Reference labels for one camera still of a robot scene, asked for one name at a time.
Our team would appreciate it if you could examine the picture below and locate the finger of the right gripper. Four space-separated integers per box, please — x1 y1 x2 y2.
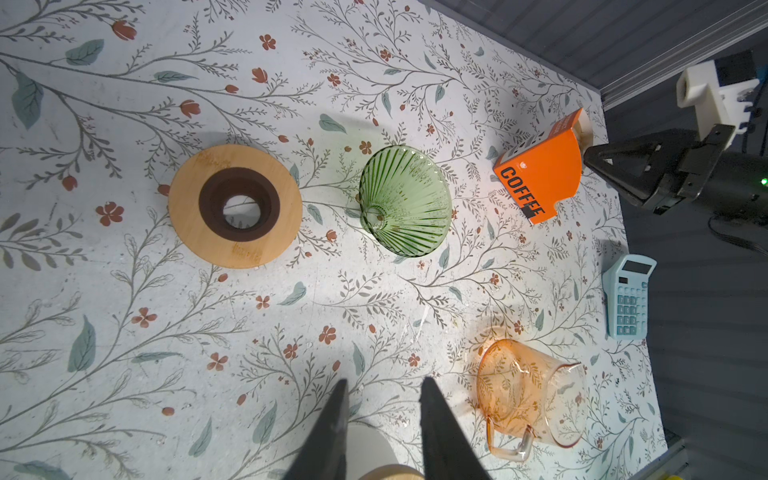
583 129 696 207

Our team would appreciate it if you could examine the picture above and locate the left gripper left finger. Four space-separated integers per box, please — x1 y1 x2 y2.
283 379 349 480

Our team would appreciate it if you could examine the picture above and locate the light blue calculator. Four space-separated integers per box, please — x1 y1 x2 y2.
602 254 657 341

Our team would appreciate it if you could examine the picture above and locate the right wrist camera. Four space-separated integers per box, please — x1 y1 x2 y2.
676 50 759 140

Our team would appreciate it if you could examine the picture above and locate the orange glass pitcher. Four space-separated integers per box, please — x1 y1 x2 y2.
476 339 588 463

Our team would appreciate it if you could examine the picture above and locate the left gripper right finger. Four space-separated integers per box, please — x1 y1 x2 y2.
420 377 490 480

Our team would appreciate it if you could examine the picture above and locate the white frosted mug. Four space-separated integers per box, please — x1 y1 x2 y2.
346 423 398 480

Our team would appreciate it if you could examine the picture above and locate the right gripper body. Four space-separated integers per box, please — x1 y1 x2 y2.
653 124 767 219

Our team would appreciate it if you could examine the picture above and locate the orange coffee filter box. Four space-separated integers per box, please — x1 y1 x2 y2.
493 108 594 225

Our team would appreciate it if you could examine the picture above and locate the green glass dripper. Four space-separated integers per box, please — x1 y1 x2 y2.
358 146 452 258

